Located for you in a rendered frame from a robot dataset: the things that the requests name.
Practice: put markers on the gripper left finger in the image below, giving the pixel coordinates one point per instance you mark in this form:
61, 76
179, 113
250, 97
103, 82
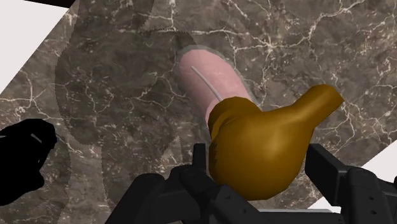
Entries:
186, 198

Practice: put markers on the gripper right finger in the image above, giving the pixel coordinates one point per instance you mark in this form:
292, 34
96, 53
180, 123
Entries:
366, 195

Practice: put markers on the golden brown bird-shaped figure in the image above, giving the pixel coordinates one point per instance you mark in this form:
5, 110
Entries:
257, 149

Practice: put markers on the pink oval object grey rim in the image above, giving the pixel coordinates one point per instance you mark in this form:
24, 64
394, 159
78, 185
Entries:
211, 77

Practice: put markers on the black lumpy object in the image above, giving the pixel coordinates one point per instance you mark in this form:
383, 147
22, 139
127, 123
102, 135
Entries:
21, 161

